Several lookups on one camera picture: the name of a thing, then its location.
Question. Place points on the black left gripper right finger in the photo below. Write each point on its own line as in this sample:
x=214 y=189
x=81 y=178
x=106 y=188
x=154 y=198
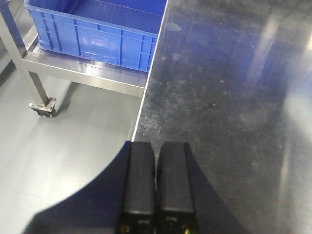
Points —
x=175 y=213

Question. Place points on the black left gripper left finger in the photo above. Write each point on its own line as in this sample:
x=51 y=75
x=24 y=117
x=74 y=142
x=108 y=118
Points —
x=138 y=206

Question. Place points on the cart caster wheel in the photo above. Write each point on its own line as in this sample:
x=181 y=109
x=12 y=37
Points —
x=45 y=111

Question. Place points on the blue crate on cart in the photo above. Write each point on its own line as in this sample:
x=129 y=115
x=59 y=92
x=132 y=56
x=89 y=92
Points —
x=119 y=32

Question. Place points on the stainless steel cart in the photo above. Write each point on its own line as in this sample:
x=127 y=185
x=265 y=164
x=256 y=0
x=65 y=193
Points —
x=32 y=61

